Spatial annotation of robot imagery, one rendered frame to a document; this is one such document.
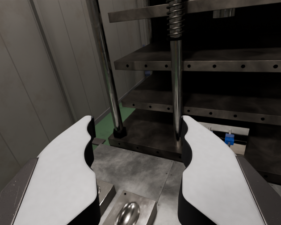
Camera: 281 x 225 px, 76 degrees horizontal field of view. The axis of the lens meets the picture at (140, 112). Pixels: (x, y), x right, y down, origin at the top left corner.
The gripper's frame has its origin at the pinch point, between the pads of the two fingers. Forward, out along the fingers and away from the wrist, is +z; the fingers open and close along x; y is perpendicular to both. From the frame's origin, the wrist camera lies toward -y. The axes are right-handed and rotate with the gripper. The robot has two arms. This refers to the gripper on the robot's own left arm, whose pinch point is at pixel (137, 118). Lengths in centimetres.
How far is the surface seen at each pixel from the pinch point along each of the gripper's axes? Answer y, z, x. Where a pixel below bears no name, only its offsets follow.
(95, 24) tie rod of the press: -1, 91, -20
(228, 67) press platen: 14, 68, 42
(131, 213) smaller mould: 62, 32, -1
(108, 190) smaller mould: 62, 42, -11
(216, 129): 48, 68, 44
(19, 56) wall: 33, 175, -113
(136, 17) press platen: -5, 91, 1
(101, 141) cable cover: 151, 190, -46
